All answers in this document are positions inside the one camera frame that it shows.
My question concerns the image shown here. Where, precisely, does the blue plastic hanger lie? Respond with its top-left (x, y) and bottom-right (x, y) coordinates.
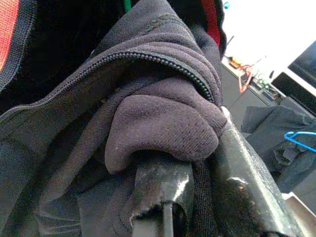
top-left (283, 130), bottom-right (316, 153)

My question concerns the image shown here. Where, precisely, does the black soundbar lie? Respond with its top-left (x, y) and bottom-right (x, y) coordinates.
top-left (271, 71), bottom-right (316, 109)

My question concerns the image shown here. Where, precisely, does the dark navy shirt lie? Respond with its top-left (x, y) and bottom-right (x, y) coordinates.
top-left (0, 0), bottom-right (229, 237)

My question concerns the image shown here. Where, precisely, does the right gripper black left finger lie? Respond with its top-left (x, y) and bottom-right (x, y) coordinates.
top-left (129, 158), bottom-right (195, 237)

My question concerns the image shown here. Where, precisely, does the red plastic hanger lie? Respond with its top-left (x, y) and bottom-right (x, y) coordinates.
top-left (237, 63), bottom-right (254, 94)

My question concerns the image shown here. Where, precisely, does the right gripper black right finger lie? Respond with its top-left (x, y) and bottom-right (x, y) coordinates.
top-left (209, 106), bottom-right (306, 237)

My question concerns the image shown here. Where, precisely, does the black flat screen television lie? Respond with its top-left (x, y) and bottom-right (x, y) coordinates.
top-left (287, 40), bottom-right (316, 83)

